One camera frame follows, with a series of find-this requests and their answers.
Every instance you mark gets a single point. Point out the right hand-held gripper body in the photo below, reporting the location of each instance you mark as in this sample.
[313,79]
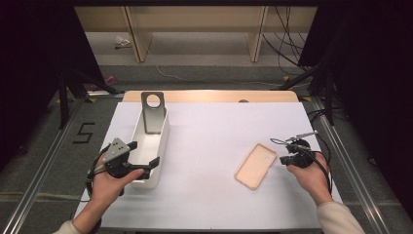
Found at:
[303,154]

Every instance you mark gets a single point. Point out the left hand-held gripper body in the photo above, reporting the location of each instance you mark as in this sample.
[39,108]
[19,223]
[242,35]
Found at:
[117,151]

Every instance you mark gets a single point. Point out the white storage box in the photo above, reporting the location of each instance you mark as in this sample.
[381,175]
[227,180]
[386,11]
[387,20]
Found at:
[147,146]

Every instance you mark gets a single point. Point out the beige phone case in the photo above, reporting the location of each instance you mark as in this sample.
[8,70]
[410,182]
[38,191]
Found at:
[255,167]

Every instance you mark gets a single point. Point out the grey phone case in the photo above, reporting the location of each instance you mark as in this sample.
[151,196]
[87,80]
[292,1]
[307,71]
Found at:
[153,120]

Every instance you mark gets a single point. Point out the person's right hand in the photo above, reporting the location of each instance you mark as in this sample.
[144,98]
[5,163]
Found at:
[313,182]

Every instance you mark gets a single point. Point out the person's left hand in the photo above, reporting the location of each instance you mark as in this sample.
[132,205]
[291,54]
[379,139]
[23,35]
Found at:
[105,188]

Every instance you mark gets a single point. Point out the white table sheet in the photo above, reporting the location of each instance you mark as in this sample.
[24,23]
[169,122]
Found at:
[201,195]

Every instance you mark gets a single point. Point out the black metal stand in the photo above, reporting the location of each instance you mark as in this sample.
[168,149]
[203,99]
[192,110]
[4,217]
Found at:
[329,97]
[63,97]

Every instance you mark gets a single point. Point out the pink item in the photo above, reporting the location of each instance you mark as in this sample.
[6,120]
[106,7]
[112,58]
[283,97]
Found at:
[110,79]

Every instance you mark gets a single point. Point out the dark curtain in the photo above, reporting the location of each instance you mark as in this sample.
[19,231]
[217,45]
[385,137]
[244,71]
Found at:
[32,65]
[373,81]

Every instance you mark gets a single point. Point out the crumpled white paper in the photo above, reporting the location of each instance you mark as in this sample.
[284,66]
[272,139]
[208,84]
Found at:
[122,42]

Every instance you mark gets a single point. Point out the wooden shelf unit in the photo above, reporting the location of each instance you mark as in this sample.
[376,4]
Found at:
[195,19]

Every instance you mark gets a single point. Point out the aluminium floor rail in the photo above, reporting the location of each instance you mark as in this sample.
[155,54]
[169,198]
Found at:
[354,175]
[35,185]

